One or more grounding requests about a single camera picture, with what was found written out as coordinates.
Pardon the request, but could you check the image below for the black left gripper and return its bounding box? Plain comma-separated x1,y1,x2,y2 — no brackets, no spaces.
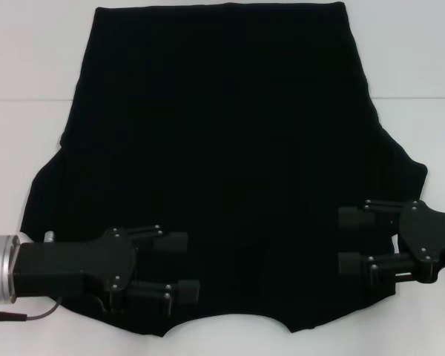
14,223,202,314

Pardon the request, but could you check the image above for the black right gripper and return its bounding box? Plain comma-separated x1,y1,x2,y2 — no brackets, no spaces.
337,199,445,289

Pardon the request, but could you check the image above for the black shirt with FREE print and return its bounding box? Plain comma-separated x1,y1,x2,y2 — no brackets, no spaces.
20,1,429,339

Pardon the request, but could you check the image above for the thin gripper cable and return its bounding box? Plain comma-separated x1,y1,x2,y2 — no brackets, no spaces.
0,296,63,322

